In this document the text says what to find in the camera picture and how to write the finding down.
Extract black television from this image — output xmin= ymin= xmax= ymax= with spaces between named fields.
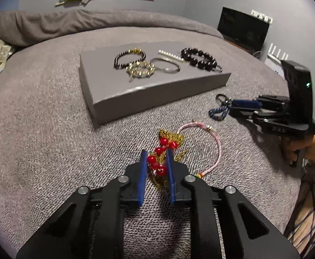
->
xmin=217 ymin=6 xmax=270 ymax=50

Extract red bead gold chain ornament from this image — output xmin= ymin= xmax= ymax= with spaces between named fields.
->
xmin=146 ymin=129 xmax=191 ymax=191

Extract small dark bead bracelet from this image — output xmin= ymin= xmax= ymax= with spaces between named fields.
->
xmin=114 ymin=48 xmax=146 ymax=70

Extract gold bead bracelet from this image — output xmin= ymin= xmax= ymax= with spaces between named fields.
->
xmin=126 ymin=62 xmax=156 ymax=78

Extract white pearl strip bracelet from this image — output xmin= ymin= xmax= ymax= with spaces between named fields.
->
xmin=158 ymin=49 xmax=187 ymax=63

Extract person's leg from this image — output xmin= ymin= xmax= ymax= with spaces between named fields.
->
xmin=283 ymin=167 xmax=315 ymax=259

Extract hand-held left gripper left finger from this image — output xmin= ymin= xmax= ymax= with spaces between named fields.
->
xmin=16 ymin=150 xmax=148 ymax=259

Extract wooden television stand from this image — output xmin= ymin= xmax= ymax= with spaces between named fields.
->
xmin=222 ymin=35 xmax=257 ymax=55

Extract large black bead bracelet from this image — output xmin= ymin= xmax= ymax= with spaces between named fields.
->
xmin=180 ymin=47 xmax=218 ymax=71

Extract grey bed blanket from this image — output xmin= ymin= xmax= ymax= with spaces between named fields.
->
xmin=0 ymin=30 xmax=309 ymax=259

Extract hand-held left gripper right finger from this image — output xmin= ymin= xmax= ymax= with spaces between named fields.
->
xmin=165 ymin=149 xmax=301 ymax=259

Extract silver bangle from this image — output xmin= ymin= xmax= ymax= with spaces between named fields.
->
xmin=150 ymin=57 xmax=181 ymax=74

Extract grey duvet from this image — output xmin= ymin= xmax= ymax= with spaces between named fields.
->
xmin=0 ymin=9 xmax=225 ymax=47

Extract blue bead keychain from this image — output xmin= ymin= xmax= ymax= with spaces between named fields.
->
xmin=208 ymin=94 xmax=233 ymax=121

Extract grey box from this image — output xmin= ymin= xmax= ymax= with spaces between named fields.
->
xmin=80 ymin=41 xmax=232 ymax=126

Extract pink cord bracelet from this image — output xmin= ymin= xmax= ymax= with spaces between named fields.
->
xmin=178 ymin=122 xmax=223 ymax=180

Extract white wall hooks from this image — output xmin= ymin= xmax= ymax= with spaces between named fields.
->
xmin=250 ymin=9 xmax=273 ymax=23

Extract white router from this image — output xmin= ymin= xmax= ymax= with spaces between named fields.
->
xmin=265 ymin=42 xmax=290 ymax=72

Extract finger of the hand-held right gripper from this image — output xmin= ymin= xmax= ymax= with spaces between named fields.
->
xmin=231 ymin=94 xmax=291 ymax=109
xmin=228 ymin=105 xmax=290 ymax=122

